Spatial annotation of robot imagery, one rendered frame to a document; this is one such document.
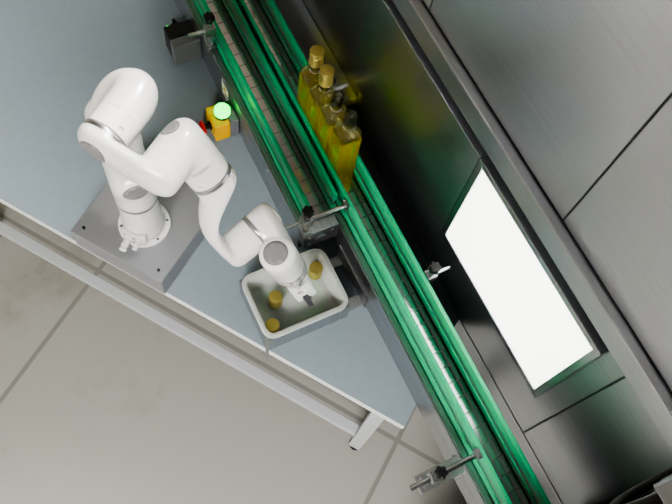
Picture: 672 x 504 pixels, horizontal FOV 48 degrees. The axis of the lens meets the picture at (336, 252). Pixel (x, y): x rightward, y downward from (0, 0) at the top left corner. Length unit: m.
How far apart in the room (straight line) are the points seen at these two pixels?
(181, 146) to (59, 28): 1.11
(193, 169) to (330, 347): 0.70
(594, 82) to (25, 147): 1.50
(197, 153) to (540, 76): 0.60
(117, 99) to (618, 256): 0.88
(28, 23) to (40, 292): 0.93
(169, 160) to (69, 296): 1.52
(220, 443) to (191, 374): 0.25
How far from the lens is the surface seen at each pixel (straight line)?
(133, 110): 1.37
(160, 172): 1.33
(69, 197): 2.09
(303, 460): 2.59
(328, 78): 1.75
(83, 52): 2.33
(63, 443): 2.66
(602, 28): 1.17
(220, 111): 2.05
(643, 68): 1.13
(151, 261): 1.88
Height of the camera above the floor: 2.55
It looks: 66 degrees down
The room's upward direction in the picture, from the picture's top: 14 degrees clockwise
